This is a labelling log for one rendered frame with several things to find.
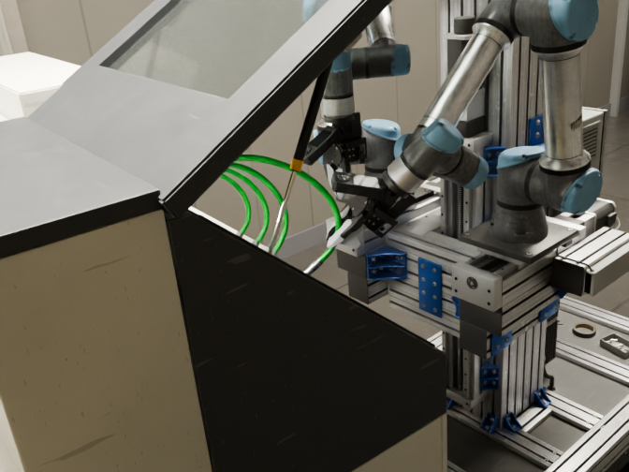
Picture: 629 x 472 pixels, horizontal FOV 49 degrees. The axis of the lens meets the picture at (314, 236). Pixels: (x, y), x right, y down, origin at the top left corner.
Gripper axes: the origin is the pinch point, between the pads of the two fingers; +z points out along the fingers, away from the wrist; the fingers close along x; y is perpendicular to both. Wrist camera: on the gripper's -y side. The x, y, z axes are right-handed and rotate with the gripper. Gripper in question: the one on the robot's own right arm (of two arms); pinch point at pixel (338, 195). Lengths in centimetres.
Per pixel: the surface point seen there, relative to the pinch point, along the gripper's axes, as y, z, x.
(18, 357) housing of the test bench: -85, -11, -39
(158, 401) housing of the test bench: -67, 5, -39
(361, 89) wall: 178, 32, 205
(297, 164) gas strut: -35, -25, -37
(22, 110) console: -61, -30, 31
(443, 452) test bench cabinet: -4, 53, -39
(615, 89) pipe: 494, 96, 223
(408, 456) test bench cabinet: -15, 48, -39
